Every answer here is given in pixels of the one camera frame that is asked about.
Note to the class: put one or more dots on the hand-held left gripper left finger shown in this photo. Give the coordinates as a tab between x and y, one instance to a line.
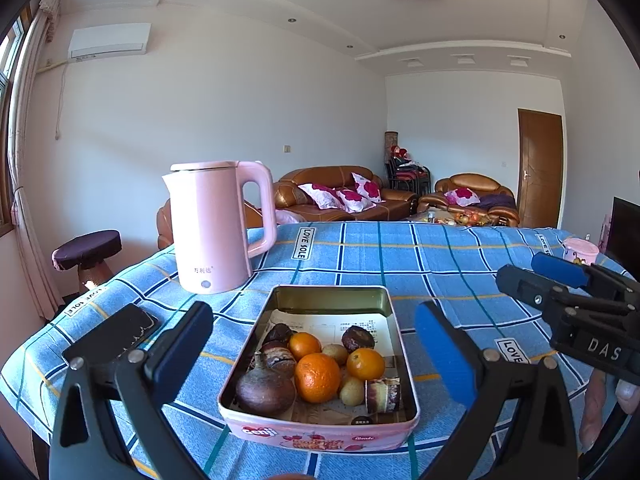
185	350

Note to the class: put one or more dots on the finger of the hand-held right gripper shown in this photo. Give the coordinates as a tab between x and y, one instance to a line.
525	285
560	269

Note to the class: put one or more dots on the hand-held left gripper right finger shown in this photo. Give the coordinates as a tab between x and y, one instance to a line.
445	355

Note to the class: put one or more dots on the layered cake slice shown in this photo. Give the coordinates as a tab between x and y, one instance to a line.
382	395

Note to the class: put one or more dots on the orange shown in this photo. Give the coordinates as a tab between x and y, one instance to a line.
365	364
304	346
317	377

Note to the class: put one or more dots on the dark purple-brown round fruit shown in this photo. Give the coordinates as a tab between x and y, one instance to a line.
265	392

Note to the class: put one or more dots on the small yellow fruit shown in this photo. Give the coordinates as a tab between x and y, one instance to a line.
351	391
334	353

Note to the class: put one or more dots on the pink metal tin box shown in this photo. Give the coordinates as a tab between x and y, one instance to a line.
320	437

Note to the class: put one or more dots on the person's right hand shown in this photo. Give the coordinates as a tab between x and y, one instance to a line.
597	410

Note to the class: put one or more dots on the pink cartoon print cup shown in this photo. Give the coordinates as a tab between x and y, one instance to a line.
577	250

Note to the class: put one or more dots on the black smartphone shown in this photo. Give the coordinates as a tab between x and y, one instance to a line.
120	330

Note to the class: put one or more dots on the blue plaid tablecloth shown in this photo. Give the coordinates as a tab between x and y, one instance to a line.
450	280

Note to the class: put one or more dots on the black television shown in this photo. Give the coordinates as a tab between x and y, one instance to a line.
625	230

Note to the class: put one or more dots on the dark purple blanket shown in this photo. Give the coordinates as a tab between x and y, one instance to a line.
497	201

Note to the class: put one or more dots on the coffee table with snacks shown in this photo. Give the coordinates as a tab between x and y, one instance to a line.
460	218

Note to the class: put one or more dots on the brown wooden door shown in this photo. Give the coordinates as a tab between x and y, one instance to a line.
540	170

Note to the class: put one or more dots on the white red floral cushion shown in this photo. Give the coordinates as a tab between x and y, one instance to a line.
367	187
320	195
462	196
356	201

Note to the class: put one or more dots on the brown leather armchair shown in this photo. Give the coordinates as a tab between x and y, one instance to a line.
470	181

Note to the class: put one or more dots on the pink electric kettle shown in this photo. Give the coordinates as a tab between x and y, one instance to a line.
210	230

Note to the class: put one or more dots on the stool with purple cushion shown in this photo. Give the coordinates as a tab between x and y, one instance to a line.
87	250

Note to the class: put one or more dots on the stacked dark chairs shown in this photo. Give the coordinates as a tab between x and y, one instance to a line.
407	177

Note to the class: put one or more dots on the pink cloth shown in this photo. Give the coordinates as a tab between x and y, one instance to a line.
287	217

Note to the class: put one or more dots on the red decorations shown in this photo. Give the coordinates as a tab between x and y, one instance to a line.
400	151

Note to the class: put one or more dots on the long brown leather sofa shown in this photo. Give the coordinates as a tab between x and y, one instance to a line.
295	195

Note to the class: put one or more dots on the tall patterned vase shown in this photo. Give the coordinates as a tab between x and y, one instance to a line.
391	142

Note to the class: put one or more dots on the pale pink curtain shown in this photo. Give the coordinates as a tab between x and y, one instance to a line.
30	185

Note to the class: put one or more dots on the white air conditioner pipe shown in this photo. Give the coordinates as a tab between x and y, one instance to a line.
60	100

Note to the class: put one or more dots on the window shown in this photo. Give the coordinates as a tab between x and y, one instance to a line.
7	110

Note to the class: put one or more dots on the white wall air conditioner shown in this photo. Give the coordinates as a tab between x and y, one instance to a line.
109	40

